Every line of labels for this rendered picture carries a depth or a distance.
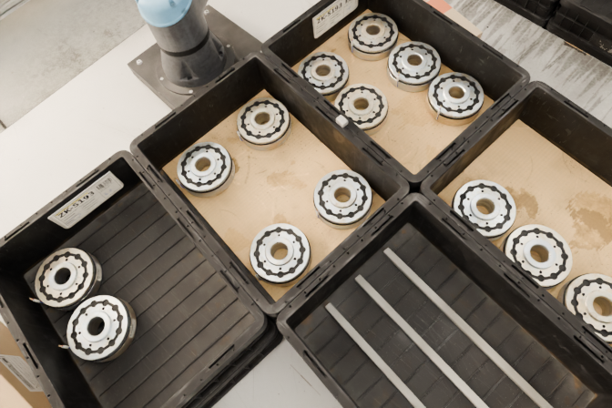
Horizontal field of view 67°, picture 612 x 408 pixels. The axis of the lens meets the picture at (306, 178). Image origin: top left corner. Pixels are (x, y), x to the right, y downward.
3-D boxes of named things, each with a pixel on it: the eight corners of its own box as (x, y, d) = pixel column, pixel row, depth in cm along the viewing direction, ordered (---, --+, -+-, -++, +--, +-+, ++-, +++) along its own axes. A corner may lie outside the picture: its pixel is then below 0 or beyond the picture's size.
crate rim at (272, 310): (130, 151, 83) (125, 145, 81) (259, 56, 90) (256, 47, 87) (272, 322, 68) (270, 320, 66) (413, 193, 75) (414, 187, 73)
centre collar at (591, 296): (576, 303, 70) (578, 302, 70) (599, 283, 71) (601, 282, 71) (603, 331, 68) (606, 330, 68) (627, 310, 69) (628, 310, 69)
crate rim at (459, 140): (259, 56, 90) (256, 46, 87) (369, -27, 96) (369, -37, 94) (413, 193, 75) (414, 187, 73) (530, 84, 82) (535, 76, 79)
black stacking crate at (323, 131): (152, 174, 92) (127, 147, 81) (266, 86, 98) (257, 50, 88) (281, 329, 77) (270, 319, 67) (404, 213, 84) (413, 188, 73)
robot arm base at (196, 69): (152, 66, 111) (135, 36, 102) (199, 30, 115) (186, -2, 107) (191, 98, 105) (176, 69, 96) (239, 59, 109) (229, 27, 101)
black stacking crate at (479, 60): (268, 85, 98) (258, 49, 88) (367, 8, 105) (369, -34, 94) (406, 212, 84) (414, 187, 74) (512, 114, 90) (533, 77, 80)
